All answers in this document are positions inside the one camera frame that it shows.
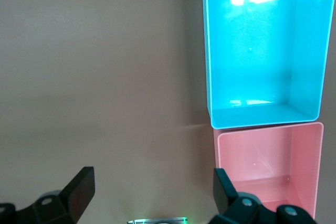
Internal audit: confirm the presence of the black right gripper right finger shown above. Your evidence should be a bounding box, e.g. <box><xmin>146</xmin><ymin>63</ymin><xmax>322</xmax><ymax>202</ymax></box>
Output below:
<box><xmin>212</xmin><ymin>168</ymin><xmax>316</xmax><ymax>224</ymax></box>

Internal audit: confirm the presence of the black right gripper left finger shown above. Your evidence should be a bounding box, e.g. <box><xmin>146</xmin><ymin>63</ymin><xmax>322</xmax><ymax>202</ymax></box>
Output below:
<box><xmin>0</xmin><ymin>166</ymin><xmax>95</xmax><ymax>224</ymax></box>

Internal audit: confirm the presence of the blue plastic bin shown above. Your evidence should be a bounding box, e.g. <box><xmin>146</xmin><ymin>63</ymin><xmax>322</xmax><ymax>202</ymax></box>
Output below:
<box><xmin>202</xmin><ymin>0</ymin><xmax>336</xmax><ymax>130</ymax></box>

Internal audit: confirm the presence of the pink plastic bin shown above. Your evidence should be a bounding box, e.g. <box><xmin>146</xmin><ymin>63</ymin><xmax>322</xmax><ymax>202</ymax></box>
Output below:
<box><xmin>213</xmin><ymin>122</ymin><xmax>325</xmax><ymax>219</ymax></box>

